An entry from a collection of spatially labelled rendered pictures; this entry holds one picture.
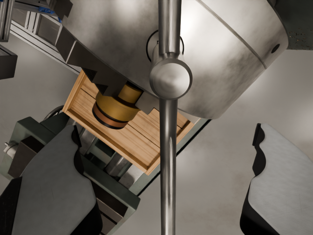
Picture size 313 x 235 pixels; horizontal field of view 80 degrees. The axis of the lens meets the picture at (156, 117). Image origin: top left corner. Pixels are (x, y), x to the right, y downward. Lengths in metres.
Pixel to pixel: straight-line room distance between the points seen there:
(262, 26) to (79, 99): 0.56
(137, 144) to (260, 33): 0.50
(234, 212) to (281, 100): 1.06
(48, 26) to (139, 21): 1.43
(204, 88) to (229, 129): 1.35
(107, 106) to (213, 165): 1.43
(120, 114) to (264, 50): 0.23
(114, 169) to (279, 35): 0.65
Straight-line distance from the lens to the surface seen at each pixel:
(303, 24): 0.31
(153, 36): 0.18
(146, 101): 0.33
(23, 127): 0.81
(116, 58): 0.19
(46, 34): 1.60
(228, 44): 0.20
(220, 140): 1.58
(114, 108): 0.34
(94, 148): 0.77
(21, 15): 1.73
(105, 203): 0.72
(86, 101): 0.65
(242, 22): 0.20
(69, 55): 0.25
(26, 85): 2.13
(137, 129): 0.61
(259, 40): 0.22
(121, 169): 0.77
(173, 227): 0.17
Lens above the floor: 1.41
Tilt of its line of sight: 66 degrees down
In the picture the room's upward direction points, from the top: 146 degrees counter-clockwise
